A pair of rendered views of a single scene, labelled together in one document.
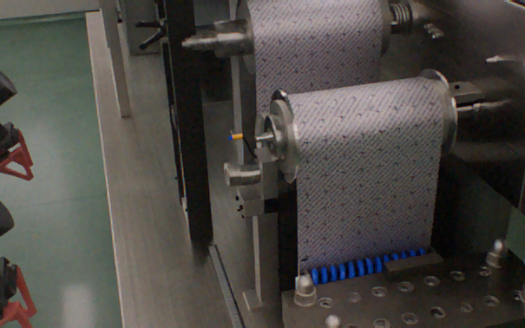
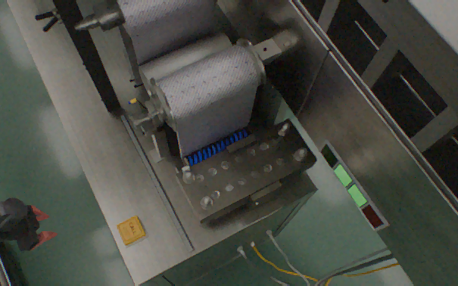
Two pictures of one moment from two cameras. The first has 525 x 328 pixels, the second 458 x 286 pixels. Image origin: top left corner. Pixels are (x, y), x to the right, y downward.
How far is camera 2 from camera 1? 0.57 m
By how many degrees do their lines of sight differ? 41
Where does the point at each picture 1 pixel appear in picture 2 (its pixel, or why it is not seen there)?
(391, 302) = (232, 172)
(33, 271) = not seen: outside the picture
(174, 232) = (97, 107)
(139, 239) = (76, 116)
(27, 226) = not seen: outside the picture
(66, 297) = (20, 80)
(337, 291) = (204, 169)
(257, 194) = (151, 125)
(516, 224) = not seen: hidden behind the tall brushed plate
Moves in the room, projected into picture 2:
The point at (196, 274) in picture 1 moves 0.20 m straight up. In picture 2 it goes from (119, 140) to (104, 111)
